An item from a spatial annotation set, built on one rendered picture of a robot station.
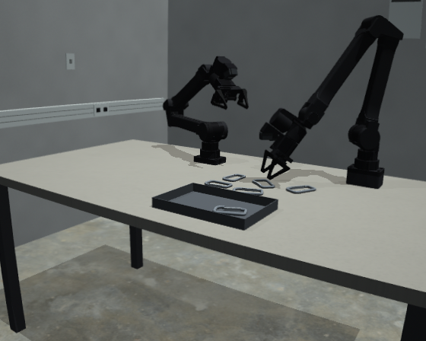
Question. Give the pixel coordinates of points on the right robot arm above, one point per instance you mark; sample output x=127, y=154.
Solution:
x=218, y=74

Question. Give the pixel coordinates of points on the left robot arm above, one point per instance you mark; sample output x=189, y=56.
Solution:
x=365, y=134

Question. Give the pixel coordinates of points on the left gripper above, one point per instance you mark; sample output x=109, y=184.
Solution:
x=276, y=160

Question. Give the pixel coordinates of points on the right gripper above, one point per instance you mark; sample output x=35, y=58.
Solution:
x=222, y=93

